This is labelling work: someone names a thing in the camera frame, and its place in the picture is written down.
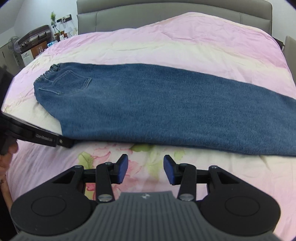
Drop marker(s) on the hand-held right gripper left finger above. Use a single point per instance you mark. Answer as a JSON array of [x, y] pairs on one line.
[[123, 168]]

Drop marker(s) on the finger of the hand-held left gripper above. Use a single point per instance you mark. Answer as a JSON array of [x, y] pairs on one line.
[[66, 141]]

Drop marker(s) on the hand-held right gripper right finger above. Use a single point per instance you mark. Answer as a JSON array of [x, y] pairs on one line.
[[169, 170]]

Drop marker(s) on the blue denim pants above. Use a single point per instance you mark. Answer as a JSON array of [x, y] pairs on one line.
[[161, 106]]

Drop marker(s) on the person's left forearm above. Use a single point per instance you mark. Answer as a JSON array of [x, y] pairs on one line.
[[5, 190]]

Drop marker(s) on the person's left hand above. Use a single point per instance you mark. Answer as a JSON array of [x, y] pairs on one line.
[[12, 148]]

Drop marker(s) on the white appliance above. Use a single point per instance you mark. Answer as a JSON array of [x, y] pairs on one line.
[[27, 56]]

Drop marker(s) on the wooden side table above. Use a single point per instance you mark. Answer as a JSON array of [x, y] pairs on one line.
[[42, 49]]

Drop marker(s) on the white standing fan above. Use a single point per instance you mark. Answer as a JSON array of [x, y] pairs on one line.
[[14, 45]]

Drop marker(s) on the blue box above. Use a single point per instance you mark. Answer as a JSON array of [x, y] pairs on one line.
[[51, 43]]

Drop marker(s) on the green potted plant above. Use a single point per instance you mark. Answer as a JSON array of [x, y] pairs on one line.
[[53, 19]]

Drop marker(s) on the pink floral blanket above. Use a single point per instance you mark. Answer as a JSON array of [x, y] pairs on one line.
[[185, 44]]

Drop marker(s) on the grey upholstered bed headboard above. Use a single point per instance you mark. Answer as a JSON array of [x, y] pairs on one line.
[[161, 10]]

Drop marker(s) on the grey upholstered chair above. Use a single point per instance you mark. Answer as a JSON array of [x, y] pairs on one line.
[[290, 53]]

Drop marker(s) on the wall power strip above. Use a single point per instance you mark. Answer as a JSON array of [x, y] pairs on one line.
[[64, 18]]

